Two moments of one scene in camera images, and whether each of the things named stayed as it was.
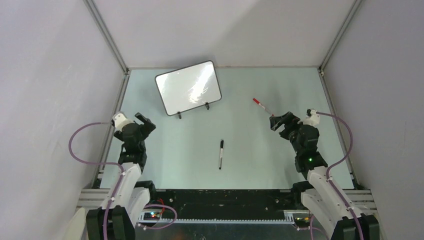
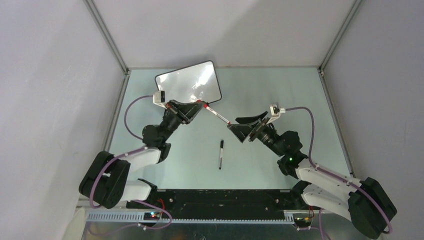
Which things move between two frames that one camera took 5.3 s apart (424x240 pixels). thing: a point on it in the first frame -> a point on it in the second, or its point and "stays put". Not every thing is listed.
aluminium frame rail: (107, 36) stays put
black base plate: (226, 204) stays put
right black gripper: (289, 118) -> (253, 129)
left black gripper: (146, 128) -> (184, 113)
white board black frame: (188, 87) stays put
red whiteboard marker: (258, 102) -> (206, 105)
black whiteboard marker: (221, 153) stays put
